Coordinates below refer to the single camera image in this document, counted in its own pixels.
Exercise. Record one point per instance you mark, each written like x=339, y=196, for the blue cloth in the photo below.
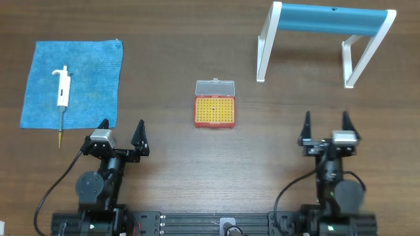
x=92, y=82

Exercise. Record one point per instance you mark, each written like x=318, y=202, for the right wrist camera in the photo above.
x=344, y=137

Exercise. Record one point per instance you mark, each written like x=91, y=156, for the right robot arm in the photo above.
x=341, y=193

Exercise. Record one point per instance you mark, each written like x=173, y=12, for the white pipette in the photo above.
x=63, y=91

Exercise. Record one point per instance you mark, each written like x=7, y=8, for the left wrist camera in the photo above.
x=103, y=137

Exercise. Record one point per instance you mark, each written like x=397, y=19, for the white and blue stand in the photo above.
x=328, y=19

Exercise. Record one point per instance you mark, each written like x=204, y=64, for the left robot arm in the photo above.
x=98, y=187

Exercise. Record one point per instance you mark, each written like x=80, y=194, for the red and yellow tip box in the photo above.
x=215, y=108

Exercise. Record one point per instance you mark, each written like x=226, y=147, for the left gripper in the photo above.
x=126, y=154

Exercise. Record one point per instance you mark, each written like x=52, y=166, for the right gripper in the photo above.
x=320, y=147

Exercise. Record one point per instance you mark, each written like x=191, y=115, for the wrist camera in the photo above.
x=344, y=137
x=103, y=137

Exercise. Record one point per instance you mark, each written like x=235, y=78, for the mounting rail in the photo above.
x=210, y=224

